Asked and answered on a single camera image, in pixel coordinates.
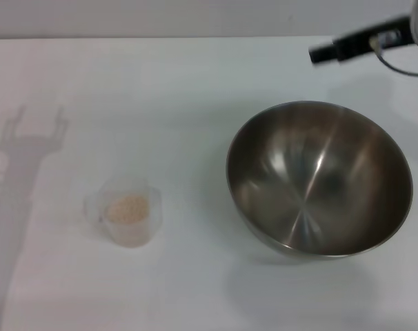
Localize grey right gripper cable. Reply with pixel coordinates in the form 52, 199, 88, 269
370, 34, 418, 77

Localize clear plastic measuring cup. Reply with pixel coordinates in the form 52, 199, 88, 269
83, 182, 163, 248

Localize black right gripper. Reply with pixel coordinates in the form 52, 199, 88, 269
308, 13, 415, 66

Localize white rice grains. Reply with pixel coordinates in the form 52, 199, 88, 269
106, 194, 150, 223

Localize stainless steel mixing bowl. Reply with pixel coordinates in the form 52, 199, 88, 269
225, 100, 414, 259

